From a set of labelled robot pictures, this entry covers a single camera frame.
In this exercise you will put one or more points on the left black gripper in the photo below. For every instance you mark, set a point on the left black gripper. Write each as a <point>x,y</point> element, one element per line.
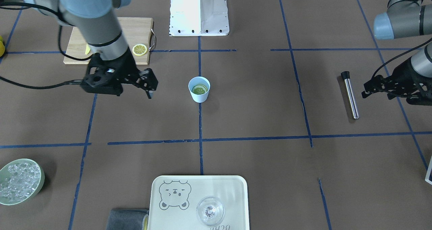
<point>406,73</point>

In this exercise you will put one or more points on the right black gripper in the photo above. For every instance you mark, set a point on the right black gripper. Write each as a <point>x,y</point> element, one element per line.
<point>126,69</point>

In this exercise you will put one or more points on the steel muddler black tip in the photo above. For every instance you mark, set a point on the steel muddler black tip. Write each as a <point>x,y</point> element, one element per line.
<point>345,75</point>

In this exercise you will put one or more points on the yellow lemon slice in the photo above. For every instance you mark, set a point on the yellow lemon slice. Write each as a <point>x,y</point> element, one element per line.
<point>200,89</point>

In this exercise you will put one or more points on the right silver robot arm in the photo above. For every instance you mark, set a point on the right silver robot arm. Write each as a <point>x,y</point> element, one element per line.
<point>95,19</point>

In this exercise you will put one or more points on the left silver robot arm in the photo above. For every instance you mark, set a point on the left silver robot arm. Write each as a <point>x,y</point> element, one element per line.
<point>408,18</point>

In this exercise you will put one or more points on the light blue cup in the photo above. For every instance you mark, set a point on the light blue cup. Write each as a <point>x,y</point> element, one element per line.
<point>195,81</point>

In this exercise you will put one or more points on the bamboo cutting board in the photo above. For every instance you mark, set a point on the bamboo cutting board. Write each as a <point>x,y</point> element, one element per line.
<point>136,31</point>

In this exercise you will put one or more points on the yellow plastic knife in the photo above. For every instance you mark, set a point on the yellow plastic knife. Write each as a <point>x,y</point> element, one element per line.
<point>87,49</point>

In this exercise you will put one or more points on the cream serving tray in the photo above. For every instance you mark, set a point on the cream serving tray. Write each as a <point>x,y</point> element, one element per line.
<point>174,199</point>

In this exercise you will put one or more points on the dark grey folded cloth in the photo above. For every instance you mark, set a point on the dark grey folded cloth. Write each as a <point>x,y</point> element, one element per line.
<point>127,219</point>

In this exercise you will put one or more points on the clear wine glass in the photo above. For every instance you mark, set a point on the clear wine glass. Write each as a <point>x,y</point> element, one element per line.
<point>210,211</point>

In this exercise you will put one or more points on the green bowl of ice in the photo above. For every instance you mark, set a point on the green bowl of ice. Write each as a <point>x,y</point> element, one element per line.
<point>20,180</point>

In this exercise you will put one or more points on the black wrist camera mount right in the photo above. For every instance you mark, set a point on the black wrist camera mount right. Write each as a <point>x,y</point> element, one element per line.
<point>101,80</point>

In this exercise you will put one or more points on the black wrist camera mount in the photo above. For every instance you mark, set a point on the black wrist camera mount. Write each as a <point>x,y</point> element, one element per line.
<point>421,95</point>
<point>101,80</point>

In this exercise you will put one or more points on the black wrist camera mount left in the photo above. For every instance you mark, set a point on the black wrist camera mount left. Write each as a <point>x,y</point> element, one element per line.
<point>421,95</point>

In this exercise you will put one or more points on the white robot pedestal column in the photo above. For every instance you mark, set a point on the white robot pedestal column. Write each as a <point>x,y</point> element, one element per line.
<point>198,18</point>

